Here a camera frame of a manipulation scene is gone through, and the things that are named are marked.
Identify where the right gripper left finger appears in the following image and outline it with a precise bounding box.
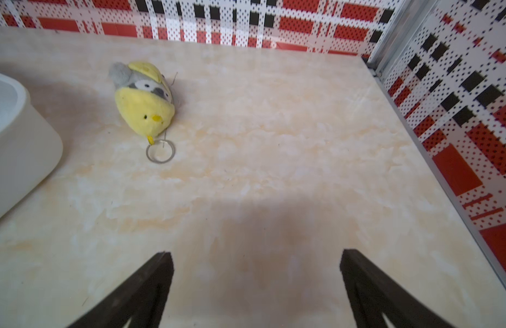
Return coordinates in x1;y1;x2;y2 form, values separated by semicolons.
70;252;174;327

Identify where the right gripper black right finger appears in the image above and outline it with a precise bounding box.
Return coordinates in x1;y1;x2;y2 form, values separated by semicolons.
340;249;452;327

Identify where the white plastic storage box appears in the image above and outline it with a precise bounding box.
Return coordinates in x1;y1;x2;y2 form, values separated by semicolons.
0;73;63;218

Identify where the small yellow keychain plush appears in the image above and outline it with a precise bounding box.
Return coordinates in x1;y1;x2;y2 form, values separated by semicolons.
108;61;176;164

